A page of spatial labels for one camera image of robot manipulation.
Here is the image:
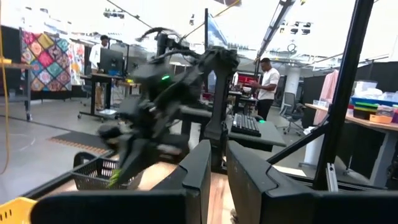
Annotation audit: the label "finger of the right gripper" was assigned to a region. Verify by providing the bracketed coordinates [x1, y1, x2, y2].
[123, 141, 152, 185]
[116, 141, 137, 184]

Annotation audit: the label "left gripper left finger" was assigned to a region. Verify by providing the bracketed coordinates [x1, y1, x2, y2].
[30, 139, 213, 224]

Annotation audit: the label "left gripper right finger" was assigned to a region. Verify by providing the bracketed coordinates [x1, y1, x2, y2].
[226, 139, 398, 224]

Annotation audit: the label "yellow plastic basket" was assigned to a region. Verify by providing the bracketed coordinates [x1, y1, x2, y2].
[0, 196, 38, 224]

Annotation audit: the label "black plastic basket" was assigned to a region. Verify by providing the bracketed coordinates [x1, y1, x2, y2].
[70, 151, 139, 191]

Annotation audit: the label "black mat orange striped edge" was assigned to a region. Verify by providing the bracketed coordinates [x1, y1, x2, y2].
[46, 130, 110, 156]

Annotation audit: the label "black rolling desk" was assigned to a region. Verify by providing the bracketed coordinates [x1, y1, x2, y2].
[77, 73, 142, 121]

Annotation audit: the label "black monitor on stand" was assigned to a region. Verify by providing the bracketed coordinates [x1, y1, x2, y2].
[98, 47, 125, 77]

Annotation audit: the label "grey keyboard desk shelf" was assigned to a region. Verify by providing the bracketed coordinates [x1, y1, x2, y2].
[226, 119, 287, 153]

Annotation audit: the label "person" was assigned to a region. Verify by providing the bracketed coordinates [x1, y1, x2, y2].
[248, 57, 281, 121]
[89, 34, 110, 110]

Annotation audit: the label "floral print cloth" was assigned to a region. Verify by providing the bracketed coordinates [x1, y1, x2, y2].
[68, 42, 86, 86]

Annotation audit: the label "black backlit keyboard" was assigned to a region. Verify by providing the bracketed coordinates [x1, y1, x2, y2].
[231, 113, 262, 138]

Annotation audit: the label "black monitor pole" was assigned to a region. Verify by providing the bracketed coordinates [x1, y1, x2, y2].
[203, 7, 210, 93]

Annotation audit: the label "grey office chair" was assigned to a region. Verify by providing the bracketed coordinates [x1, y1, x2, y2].
[279, 91, 307, 137]

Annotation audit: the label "wooden table grey legs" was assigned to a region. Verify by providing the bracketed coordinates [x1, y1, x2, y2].
[304, 103, 398, 187]

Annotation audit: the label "desk monitor screen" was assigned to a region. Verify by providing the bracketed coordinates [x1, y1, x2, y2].
[207, 14, 229, 49]

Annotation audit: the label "colourful patchwork quilt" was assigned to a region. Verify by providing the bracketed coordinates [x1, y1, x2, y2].
[20, 30, 73, 93]

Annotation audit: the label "black bin green lid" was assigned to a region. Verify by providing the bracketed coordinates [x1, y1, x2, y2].
[353, 101, 379, 121]

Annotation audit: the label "pink hanging cloth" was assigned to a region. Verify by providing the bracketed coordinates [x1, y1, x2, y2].
[313, 69, 340, 126]

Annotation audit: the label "orange plastic container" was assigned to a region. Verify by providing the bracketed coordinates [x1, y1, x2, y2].
[369, 114, 394, 125]

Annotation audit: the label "blue plastic bin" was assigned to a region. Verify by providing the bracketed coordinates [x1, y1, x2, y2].
[350, 96, 398, 108]

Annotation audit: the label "clear plastic bin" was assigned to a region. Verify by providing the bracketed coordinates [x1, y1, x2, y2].
[354, 80, 379, 97]

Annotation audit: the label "wooden shelf metal legs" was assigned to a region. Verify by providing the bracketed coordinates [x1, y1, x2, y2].
[0, 57, 34, 122]

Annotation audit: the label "hanging yellow cord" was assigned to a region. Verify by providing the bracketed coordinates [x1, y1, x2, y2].
[0, 0, 11, 175]

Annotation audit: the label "black aluminium rig frame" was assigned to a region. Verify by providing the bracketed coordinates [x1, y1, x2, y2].
[23, 0, 388, 200]

